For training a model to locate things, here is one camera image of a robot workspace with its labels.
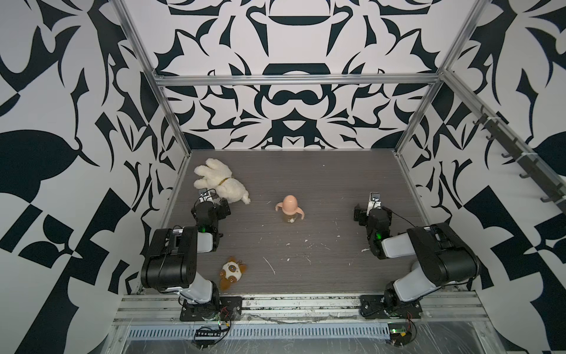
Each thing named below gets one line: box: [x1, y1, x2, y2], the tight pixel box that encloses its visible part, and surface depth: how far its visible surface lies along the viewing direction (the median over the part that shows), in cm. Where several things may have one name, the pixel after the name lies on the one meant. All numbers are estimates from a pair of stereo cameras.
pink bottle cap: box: [282, 194, 298, 216], surface depth 87 cm
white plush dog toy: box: [193, 157, 251, 205], surface depth 99 cm
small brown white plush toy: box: [219, 255, 247, 292], surface depth 81 cm
